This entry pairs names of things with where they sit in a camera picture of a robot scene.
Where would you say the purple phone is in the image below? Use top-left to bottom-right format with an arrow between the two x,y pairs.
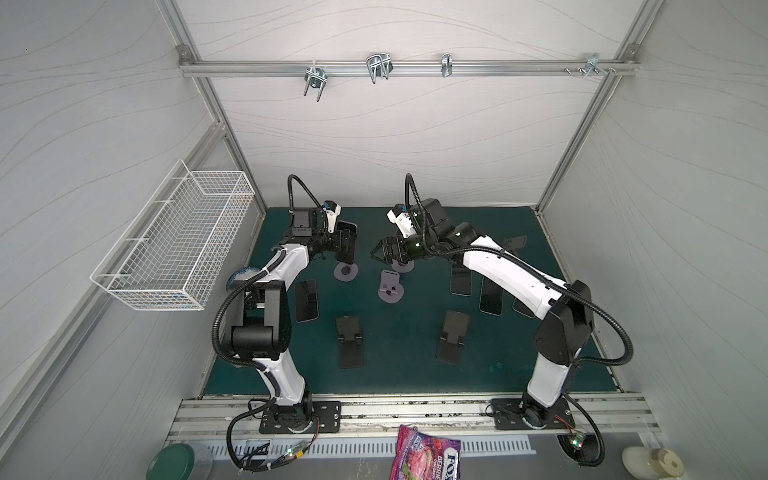
294,279 -> 319,323

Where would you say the round stand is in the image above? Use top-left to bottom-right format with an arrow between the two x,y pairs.
378,270 -> 404,304
503,235 -> 528,256
334,262 -> 359,282
391,260 -> 415,274

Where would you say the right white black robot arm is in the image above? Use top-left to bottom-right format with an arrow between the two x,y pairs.
371,175 -> 634,430

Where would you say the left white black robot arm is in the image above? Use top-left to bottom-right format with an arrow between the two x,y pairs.
211,174 -> 357,432

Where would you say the front left folding stand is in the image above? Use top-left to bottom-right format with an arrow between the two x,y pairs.
335,316 -> 364,370

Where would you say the folding stand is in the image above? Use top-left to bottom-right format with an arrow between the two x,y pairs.
335,316 -> 364,370
435,310 -> 471,365

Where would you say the front right folding stand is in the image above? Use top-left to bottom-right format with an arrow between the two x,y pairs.
435,310 -> 471,365

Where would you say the blue white ceramic bowl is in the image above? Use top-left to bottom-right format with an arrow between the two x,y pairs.
226,266 -> 260,290

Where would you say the left metal U-bolt clamp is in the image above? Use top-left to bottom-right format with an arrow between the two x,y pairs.
303,65 -> 328,102

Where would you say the metal u-bolt clamp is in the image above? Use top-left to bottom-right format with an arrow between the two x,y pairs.
303,65 -> 328,102
365,52 -> 393,84

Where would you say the centre metal U-bolt clamp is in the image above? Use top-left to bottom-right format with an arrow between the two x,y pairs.
365,52 -> 393,84

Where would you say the pink snack bag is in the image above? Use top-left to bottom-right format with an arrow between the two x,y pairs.
389,425 -> 462,480

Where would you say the aluminium cross bar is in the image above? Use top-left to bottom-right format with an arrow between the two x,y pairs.
180,57 -> 641,78

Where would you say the white vent grille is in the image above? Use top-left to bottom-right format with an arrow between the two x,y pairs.
233,434 -> 536,459

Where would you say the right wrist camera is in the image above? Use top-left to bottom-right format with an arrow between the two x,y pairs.
387,204 -> 417,238

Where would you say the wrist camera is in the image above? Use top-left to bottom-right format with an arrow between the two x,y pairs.
387,204 -> 417,238
322,200 -> 342,234

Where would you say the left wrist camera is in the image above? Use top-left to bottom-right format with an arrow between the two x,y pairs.
322,200 -> 342,234

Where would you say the white wire basket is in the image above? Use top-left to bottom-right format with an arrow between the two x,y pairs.
90,160 -> 254,311

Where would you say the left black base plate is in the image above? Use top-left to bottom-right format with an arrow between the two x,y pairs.
259,401 -> 342,435

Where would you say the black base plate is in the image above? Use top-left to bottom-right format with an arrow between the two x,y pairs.
484,397 -> 575,431
259,401 -> 342,435

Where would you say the small metal bracket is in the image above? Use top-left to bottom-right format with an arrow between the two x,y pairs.
441,53 -> 453,78

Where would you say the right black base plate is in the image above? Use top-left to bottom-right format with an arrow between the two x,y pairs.
484,397 -> 575,431

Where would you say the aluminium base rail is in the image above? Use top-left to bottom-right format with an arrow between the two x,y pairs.
166,392 -> 661,441

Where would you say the right metal bolt bracket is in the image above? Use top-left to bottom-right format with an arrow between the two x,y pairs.
563,53 -> 618,78

